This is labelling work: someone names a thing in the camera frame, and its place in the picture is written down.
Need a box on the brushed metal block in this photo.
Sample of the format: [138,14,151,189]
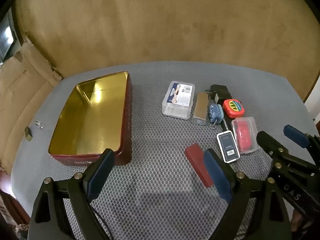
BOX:
[192,92,210,125]

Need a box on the white door frame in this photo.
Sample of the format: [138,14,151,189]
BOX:
[304,70,320,120]

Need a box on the dark red rectangular block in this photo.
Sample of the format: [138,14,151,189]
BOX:
[185,143,214,188]

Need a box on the black cable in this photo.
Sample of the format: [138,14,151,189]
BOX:
[90,202,112,240]

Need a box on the black power adapter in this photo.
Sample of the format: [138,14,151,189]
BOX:
[209,84,232,105]

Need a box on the brown wooden door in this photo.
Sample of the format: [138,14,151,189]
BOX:
[312,110,320,132]

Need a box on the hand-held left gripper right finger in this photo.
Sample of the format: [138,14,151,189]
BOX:
[204,148,293,240]

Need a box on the clear plastic box white label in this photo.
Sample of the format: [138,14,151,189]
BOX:
[162,81,196,120]

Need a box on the clear case with red insert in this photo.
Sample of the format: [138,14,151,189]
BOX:
[231,116,258,155]

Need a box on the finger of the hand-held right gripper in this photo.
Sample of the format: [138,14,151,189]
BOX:
[256,130,320,177]
[284,124,320,164]

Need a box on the black card with white rim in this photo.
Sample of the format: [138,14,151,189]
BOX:
[216,131,240,164]

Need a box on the dark wooden furniture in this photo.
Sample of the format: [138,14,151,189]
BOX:
[0,167,30,240]

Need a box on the black rectangular box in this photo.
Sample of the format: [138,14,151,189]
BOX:
[221,115,233,133]

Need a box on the blue keychain tin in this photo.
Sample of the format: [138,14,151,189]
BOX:
[206,103,223,130]

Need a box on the dark red tin box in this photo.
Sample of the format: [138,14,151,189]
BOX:
[47,71,133,167]

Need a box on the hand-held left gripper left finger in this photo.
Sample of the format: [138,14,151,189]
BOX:
[27,148,116,240]

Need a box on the red tape measure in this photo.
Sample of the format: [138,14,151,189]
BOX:
[222,99,246,118]

